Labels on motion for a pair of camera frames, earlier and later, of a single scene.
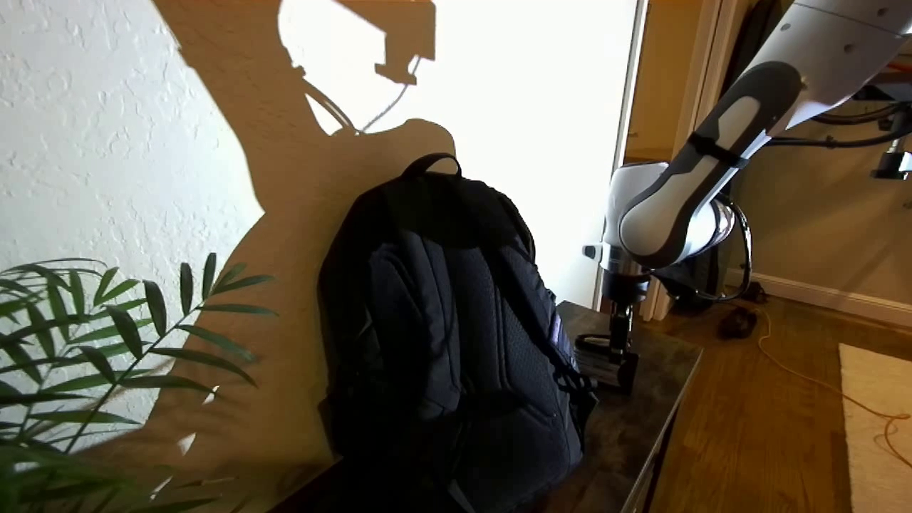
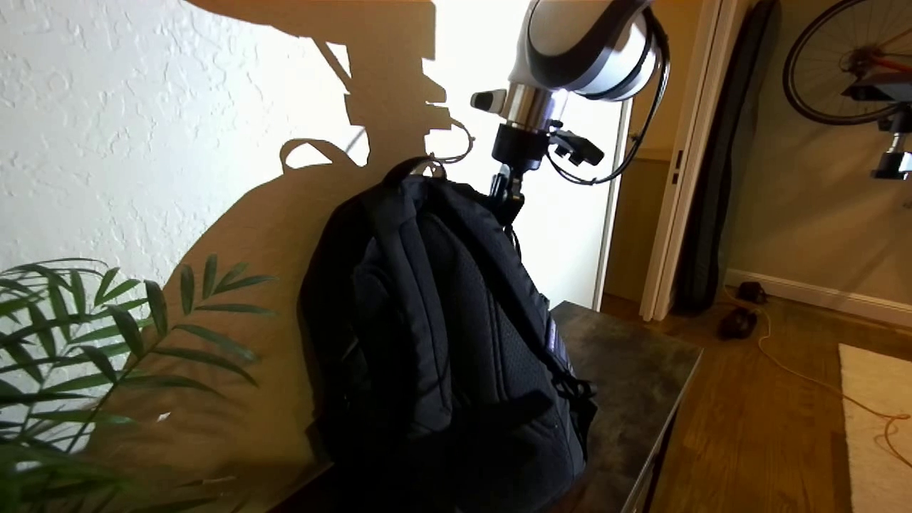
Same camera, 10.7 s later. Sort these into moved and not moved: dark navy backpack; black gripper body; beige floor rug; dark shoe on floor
Moved: black gripper body
Not moved: beige floor rug; dark navy backpack; dark shoe on floor
